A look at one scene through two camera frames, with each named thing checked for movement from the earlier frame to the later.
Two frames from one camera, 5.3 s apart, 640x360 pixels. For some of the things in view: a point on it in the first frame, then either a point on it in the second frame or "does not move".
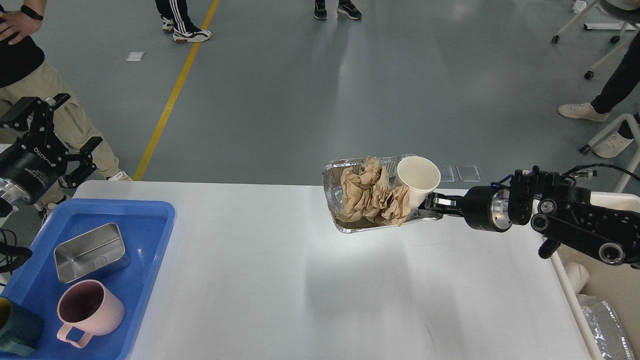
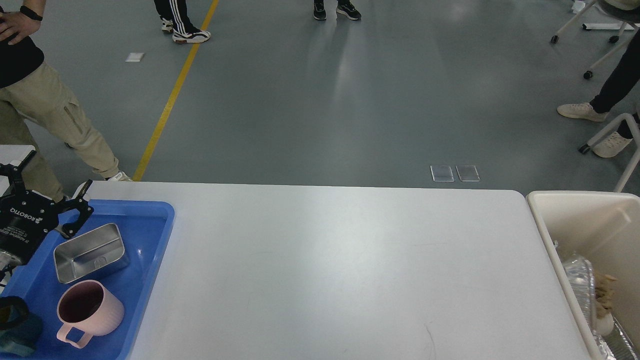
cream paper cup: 420,176 to 604,326
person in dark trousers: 618,87 does not move
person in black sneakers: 345,8 does not move
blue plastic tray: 90,272 does not move
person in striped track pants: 175,18 does not move
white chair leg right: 585,148 does not move
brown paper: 367,191 to 604,293
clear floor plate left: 446,174 does not move
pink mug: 88,305 does not move
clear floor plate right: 468,173 does not move
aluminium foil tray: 332,173 to 581,275
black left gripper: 32,164 to 26,217
